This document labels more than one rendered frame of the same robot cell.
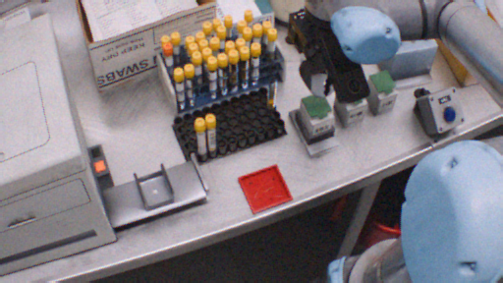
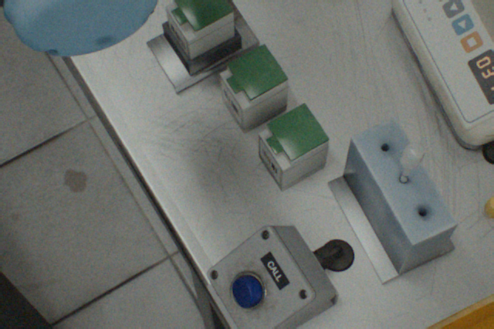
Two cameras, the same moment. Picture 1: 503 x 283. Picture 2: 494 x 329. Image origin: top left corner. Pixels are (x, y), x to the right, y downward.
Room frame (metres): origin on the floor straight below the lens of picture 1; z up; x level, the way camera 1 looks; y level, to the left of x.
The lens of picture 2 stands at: (0.61, -0.55, 1.75)
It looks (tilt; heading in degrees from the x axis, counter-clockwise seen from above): 70 degrees down; 85
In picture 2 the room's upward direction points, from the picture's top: 3 degrees counter-clockwise
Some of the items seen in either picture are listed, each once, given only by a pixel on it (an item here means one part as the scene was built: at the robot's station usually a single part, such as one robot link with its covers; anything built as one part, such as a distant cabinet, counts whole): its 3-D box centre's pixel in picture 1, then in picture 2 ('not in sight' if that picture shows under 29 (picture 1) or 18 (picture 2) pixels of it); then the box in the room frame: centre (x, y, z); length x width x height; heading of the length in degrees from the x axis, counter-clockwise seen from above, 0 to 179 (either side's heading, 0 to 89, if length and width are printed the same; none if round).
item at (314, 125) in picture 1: (315, 117); (201, 25); (0.62, -0.10, 0.92); 0.05 x 0.04 x 0.06; 24
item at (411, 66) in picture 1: (409, 57); (395, 199); (0.76, -0.29, 0.92); 0.10 x 0.07 x 0.10; 109
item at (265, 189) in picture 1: (264, 189); not in sight; (0.51, -0.02, 0.88); 0.07 x 0.07 x 0.01; 24
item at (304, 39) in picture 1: (323, 27); not in sight; (0.63, -0.10, 1.14); 0.09 x 0.08 x 0.12; 24
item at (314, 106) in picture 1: (317, 106); (199, 6); (0.62, -0.10, 0.95); 0.05 x 0.04 x 0.01; 24
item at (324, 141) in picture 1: (314, 126); (202, 39); (0.62, -0.10, 0.89); 0.09 x 0.05 x 0.04; 24
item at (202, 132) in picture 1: (228, 111); not in sight; (0.61, 0.04, 0.93); 0.17 x 0.09 x 0.11; 115
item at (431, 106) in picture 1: (436, 102); (291, 271); (0.66, -0.34, 0.92); 0.13 x 0.07 x 0.08; 24
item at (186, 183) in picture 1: (141, 195); not in sight; (0.46, 0.17, 0.92); 0.21 x 0.07 x 0.05; 114
